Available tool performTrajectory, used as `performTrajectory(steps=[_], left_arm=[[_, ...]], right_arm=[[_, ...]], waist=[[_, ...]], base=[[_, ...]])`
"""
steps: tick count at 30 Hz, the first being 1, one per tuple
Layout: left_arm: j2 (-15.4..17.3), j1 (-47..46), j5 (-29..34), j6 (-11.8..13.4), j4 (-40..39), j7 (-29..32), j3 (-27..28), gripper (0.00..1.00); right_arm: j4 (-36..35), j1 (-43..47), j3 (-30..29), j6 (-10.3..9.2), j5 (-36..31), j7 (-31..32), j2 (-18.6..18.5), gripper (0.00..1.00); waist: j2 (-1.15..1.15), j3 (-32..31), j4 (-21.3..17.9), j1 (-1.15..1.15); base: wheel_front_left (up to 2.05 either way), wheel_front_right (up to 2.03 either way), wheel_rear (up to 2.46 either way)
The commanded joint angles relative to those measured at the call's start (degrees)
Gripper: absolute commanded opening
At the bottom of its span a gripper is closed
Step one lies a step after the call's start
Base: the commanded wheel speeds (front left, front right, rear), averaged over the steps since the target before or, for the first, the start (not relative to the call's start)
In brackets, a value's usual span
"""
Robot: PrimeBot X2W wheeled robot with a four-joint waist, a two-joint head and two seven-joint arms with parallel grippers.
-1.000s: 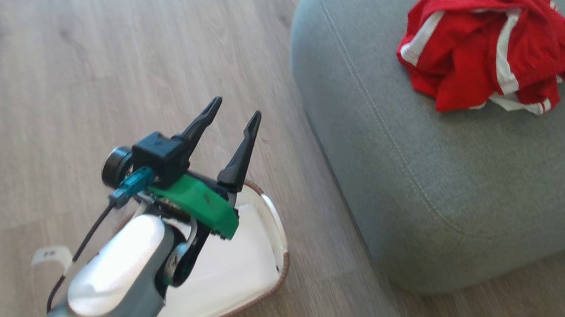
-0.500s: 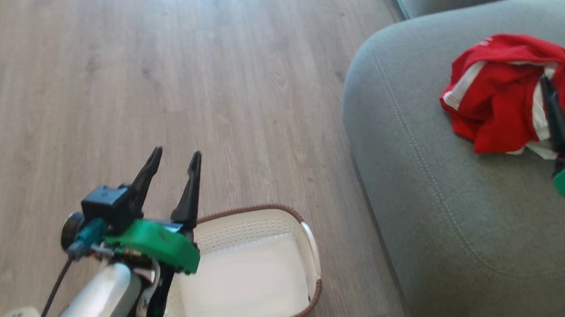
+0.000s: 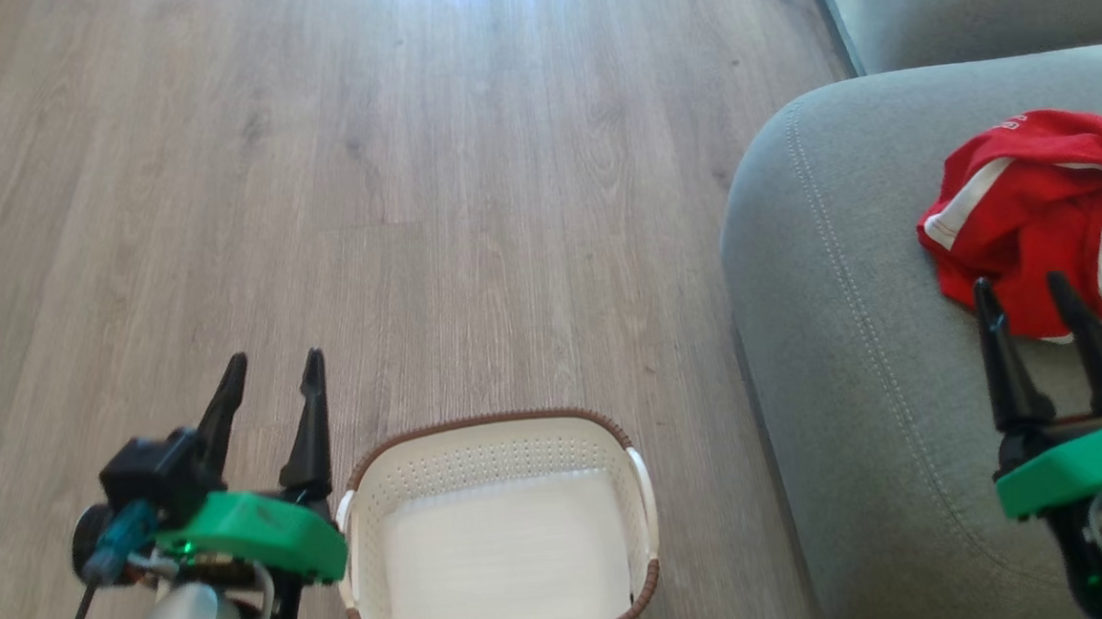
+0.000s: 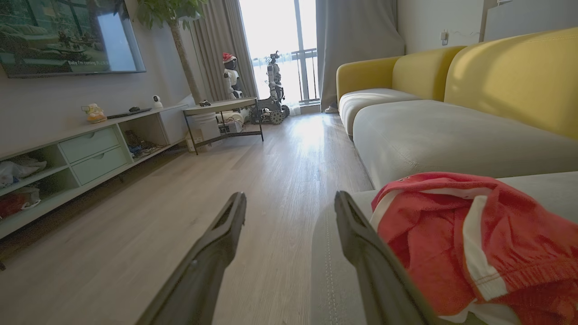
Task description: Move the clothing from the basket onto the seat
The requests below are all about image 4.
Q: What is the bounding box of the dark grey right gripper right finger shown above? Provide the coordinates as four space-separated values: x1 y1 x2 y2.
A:
333 190 441 325

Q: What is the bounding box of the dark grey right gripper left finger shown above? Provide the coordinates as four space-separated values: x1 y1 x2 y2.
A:
135 191 247 325

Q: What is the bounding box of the red garment with white trim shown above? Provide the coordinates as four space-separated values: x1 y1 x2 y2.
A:
369 172 578 325

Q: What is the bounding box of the small white box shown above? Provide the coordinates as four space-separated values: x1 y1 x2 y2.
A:
185 128 222 153

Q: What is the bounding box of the pale green cabinet drawer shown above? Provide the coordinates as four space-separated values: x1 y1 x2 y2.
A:
71 145 132 186
59 126 121 164

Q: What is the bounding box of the grey and yellow sofa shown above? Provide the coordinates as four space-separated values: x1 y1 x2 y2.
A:
311 27 578 325

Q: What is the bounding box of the flat dark tray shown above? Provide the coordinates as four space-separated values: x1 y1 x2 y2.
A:
107 107 153 120

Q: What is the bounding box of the yellow toy figure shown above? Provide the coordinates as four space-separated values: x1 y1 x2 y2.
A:
82 103 107 124

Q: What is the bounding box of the red and grey bundle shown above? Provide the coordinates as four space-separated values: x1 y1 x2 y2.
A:
0 186 42 219

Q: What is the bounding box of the white robot with red hat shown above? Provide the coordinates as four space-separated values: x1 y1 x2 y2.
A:
221 52 247 122

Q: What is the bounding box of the white television cabinet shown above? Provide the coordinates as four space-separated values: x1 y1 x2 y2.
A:
0 103 196 240

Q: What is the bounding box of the white cloth bundle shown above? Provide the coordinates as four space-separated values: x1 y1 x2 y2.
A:
0 158 47 188

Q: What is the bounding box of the dark wheeled robot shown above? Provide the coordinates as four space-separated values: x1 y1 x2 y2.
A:
251 51 290 125

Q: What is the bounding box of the balcony railing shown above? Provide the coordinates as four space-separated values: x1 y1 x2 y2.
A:
253 47 319 103

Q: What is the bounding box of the indoor tree plant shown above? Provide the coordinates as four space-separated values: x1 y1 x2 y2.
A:
135 0 209 104

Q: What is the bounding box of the beige curtain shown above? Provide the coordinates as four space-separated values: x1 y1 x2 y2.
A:
190 0 259 102

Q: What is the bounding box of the grey curtain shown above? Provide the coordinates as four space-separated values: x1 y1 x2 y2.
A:
315 0 406 111

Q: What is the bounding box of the tangle of dark cables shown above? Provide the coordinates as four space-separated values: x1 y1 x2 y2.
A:
124 130 156 156

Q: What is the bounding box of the side table with dark frame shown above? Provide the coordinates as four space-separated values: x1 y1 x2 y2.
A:
183 97 265 155

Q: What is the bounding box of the wall mounted television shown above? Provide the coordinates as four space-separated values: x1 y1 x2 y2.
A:
0 0 146 79

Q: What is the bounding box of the white wall cabinet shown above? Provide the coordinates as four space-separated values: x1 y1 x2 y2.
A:
480 0 578 42

